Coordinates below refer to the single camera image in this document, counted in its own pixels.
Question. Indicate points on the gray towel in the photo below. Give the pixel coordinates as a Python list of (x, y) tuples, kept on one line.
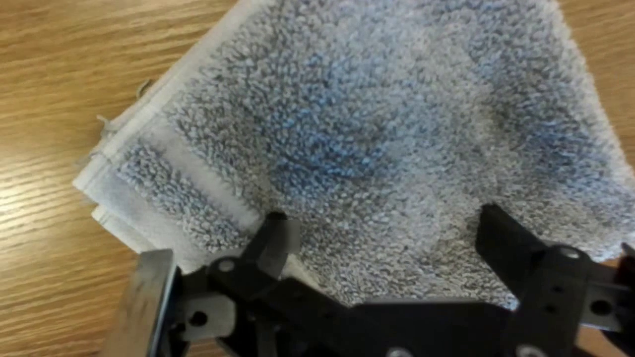
[(369, 132)]

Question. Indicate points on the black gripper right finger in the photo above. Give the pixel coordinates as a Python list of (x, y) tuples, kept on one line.
[(542, 285)]

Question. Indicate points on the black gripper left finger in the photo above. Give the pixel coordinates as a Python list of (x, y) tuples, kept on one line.
[(264, 271)]

